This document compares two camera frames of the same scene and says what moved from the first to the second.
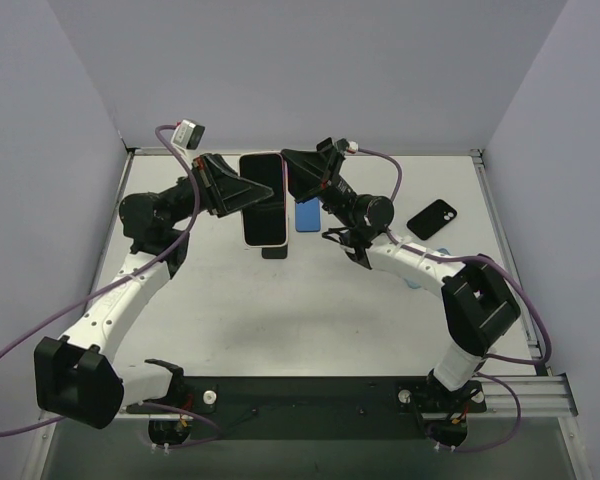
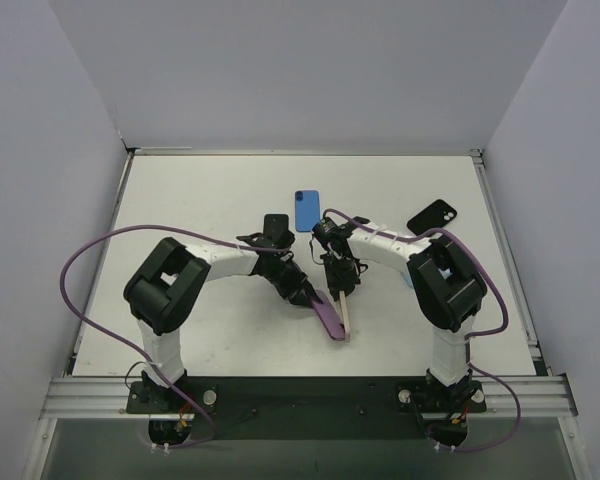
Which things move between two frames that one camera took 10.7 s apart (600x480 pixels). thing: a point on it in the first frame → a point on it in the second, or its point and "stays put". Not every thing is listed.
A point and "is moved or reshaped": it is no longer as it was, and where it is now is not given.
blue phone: (308, 216) stays put
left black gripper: (206, 185) → (296, 291)
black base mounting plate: (317, 408) stays put
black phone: (275, 253) is moved or reshaped
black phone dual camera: (432, 219) stays put
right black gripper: (328, 170) → (343, 288)
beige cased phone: (265, 224) → (345, 317)
